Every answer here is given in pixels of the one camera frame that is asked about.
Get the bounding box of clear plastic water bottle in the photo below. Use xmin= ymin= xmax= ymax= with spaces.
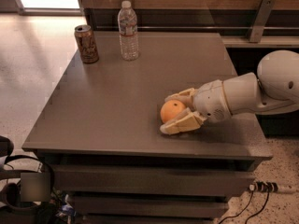
xmin=118 ymin=0 xmax=139 ymax=61

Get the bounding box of white power strip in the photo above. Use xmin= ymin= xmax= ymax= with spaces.
xmin=248 ymin=181 xmax=297 ymax=194

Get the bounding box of orange fruit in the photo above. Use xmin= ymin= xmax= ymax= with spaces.
xmin=160 ymin=100 xmax=186 ymax=123

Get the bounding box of black power cable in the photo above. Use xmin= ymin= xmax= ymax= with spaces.
xmin=244 ymin=189 xmax=271 ymax=224
xmin=218 ymin=189 xmax=255 ymax=224

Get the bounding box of brown gold drink can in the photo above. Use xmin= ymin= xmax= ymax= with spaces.
xmin=74 ymin=24 xmax=99 ymax=63

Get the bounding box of grey drawer cabinet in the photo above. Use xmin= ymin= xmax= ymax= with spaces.
xmin=24 ymin=33 xmax=271 ymax=224

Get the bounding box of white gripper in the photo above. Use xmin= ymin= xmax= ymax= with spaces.
xmin=160 ymin=80 xmax=232 ymax=135

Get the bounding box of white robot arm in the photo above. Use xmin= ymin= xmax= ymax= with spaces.
xmin=160 ymin=50 xmax=299 ymax=135

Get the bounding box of grey metal wall bracket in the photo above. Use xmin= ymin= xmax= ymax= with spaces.
xmin=247 ymin=0 xmax=277 ymax=43

